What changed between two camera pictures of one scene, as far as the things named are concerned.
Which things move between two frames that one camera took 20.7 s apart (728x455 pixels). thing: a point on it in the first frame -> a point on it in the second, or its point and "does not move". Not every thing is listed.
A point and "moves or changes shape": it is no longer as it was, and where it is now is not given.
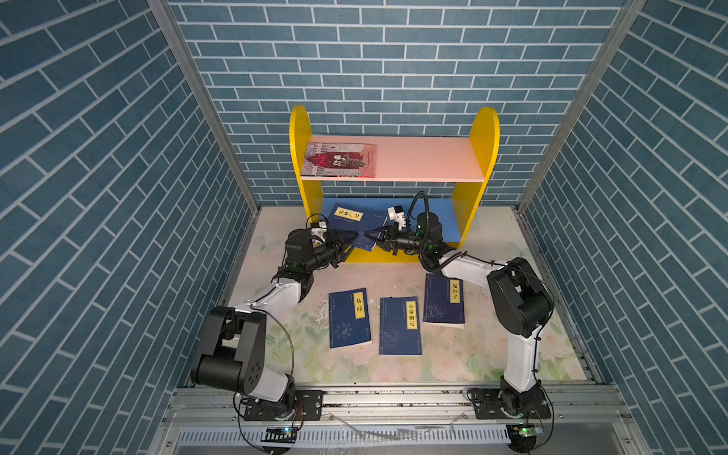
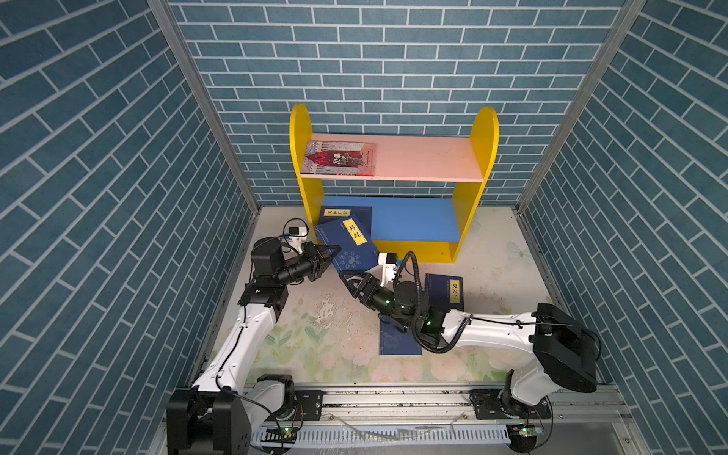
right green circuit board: (522, 436) does not move
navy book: (399, 326) does not move
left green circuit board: (281, 434) does not move
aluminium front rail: (401, 406) does not move
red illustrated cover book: (339, 160) does not move
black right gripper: (391, 240) -> (372, 285)
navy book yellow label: (346, 218) moves or changes shape
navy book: (349, 321) -> (357, 252)
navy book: (444, 301) does not move
